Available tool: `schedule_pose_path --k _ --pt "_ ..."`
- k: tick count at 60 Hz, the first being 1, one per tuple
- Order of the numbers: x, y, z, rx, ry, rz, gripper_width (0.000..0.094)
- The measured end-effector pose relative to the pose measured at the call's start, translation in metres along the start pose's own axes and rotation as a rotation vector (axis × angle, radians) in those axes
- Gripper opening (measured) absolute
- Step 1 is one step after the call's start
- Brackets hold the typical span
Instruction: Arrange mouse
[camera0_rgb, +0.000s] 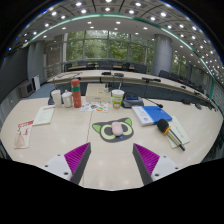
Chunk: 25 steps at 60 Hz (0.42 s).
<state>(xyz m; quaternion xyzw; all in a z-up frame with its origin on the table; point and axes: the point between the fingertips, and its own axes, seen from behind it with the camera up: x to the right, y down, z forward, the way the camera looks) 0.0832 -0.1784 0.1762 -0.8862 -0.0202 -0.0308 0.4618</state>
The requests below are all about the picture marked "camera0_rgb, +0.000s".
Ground cat face mouse pad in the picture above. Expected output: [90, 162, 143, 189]
[91, 117, 135, 143]

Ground colourful sticker sheet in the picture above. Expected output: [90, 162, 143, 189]
[80, 101, 109, 113]

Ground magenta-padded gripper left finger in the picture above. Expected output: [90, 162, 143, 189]
[43, 142, 92, 186]

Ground pink computer mouse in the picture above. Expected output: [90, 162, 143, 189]
[110, 121, 124, 137]

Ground beige cardboard box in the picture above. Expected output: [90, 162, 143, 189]
[85, 83, 112, 103]

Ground red and white leaflet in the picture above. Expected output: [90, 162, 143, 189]
[13, 119, 35, 150]

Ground white printed paper sheet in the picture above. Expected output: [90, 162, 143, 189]
[165, 115, 191, 149]

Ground round ceiling lights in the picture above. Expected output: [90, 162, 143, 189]
[6, 0, 224, 78]

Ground black handheld microphone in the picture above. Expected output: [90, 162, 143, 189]
[156, 118, 186, 152]

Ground dark conference chairs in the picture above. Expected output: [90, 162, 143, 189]
[64, 59, 209, 101]

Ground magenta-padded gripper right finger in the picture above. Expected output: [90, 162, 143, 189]
[132, 143, 181, 186]

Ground red bottle with green band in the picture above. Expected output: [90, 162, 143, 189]
[70, 78, 83, 109]

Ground printed paper cup with straw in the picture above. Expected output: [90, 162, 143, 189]
[111, 80, 125, 109]

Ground blue and white book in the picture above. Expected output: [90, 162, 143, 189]
[131, 105, 173, 127]

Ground tall white paper cup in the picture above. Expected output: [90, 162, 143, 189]
[50, 89, 63, 108]

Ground white cup with lid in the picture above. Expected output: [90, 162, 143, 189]
[61, 90, 74, 108]

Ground dark gooseneck conference microphone unit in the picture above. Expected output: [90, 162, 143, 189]
[121, 91, 164, 109]

